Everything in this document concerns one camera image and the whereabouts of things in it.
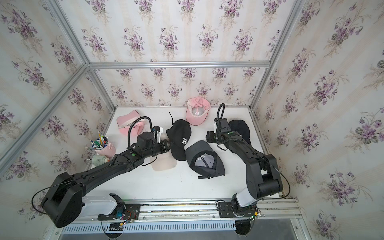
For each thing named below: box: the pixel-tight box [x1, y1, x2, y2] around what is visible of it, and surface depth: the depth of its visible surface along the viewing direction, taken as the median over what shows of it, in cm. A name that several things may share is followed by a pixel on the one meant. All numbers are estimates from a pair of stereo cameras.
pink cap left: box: [116, 110, 148, 136], surface depth 110 cm
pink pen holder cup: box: [90, 131, 117, 159], surface depth 88 cm
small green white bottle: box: [91, 155, 110, 167], surface depth 84 cm
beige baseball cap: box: [149, 150, 177, 172], surface depth 88 cm
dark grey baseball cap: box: [184, 140, 226, 179], surface depth 92 cm
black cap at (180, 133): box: [166, 111, 192, 161], surface depth 88 cm
